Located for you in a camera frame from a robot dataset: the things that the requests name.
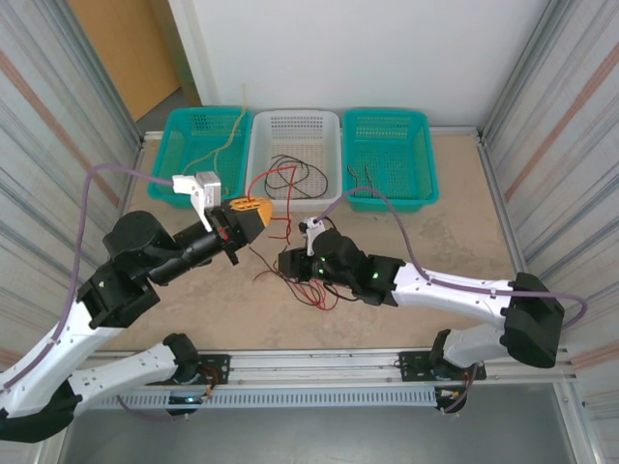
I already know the red and black wire bundle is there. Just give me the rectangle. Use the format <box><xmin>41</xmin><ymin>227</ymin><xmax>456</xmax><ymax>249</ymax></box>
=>
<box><xmin>251</xmin><ymin>246</ymin><xmax>359</xmax><ymax>304</ymax></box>

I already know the wooden door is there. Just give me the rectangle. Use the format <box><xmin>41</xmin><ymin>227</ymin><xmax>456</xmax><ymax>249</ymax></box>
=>
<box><xmin>67</xmin><ymin>0</ymin><xmax>184</xmax><ymax>123</ymax></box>

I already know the aluminium mounting rail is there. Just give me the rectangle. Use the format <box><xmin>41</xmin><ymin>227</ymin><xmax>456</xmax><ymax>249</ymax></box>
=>
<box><xmin>81</xmin><ymin>345</ymin><xmax>579</xmax><ymax>388</ymax></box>

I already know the teal plastic basket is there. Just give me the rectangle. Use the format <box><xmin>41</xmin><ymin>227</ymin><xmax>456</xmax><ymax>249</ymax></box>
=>
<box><xmin>341</xmin><ymin>109</ymin><xmax>441</xmax><ymax>214</ymax></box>
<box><xmin>147</xmin><ymin>106</ymin><xmax>253</xmax><ymax>210</ymax></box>

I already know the black controller box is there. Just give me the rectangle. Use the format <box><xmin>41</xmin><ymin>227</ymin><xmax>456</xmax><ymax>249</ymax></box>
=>
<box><xmin>165</xmin><ymin>391</ymin><xmax>200</xmax><ymax>418</ymax></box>
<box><xmin>434</xmin><ymin>386</ymin><xmax>468</xmax><ymax>417</ymax></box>

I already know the yellow cable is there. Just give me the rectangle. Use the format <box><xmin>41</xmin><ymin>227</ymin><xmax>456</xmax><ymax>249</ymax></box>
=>
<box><xmin>188</xmin><ymin>84</ymin><xmax>253</xmax><ymax>171</ymax></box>

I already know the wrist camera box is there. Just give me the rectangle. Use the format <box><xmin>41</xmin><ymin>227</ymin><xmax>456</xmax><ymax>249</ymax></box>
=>
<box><xmin>297</xmin><ymin>217</ymin><xmax>325</xmax><ymax>256</ymax></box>
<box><xmin>172</xmin><ymin>170</ymin><xmax>224</xmax><ymax>234</ymax></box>

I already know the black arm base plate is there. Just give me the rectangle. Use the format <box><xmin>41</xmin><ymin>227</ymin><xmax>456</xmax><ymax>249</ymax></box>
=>
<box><xmin>397</xmin><ymin>348</ymin><xmax>487</xmax><ymax>384</ymax></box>
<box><xmin>144</xmin><ymin>354</ymin><xmax>231</xmax><ymax>387</ymax></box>

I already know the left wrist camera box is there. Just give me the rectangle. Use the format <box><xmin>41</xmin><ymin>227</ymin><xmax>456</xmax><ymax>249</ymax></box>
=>
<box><xmin>172</xmin><ymin>170</ymin><xmax>224</xmax><ymax>234</ymax></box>

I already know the grey slotted cable duct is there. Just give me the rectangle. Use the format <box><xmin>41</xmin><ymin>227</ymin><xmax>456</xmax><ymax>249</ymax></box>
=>
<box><xmin>86</xmin><ymin>389</ymin><xmax>439</xmax><ymax>410</ymax></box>

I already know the black cable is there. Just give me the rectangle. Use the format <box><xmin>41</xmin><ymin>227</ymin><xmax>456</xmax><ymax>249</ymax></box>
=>
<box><xmin>284</xmin><ymin>162</ymin><xmax>331</xmax><ymax>199</ymax></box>
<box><xmin>263</xmin><ymin>154</ymin><xmax>310</xmax><ymax>190</ymax></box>

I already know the white plastic basket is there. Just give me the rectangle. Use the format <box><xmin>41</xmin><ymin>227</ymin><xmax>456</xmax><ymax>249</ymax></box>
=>
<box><xmin>247</xmin><ymin>109</ymin><xmax>347</xmax><ymax>214</ymax></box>

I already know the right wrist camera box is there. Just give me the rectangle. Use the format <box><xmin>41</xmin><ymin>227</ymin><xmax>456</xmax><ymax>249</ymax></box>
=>
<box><xmin>297</xmin><ymin>217</ymin><xmax>325</xmax><ymax>256</ymax></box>

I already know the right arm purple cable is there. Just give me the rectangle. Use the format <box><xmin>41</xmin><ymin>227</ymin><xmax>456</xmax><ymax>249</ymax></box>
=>
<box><xmin>313</xmin><ymin>187</ymin><xmax>589</xmax><ymax>417</ymax></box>

